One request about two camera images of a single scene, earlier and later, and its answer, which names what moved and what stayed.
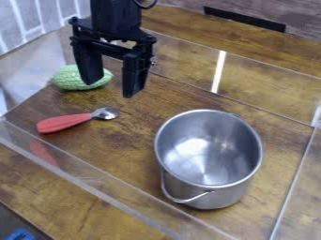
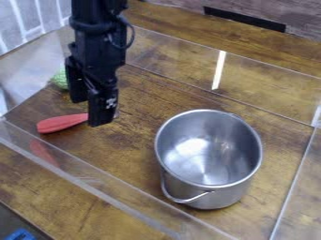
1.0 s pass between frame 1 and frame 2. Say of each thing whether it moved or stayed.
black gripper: moved
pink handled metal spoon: stayed
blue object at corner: stayed
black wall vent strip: stayed
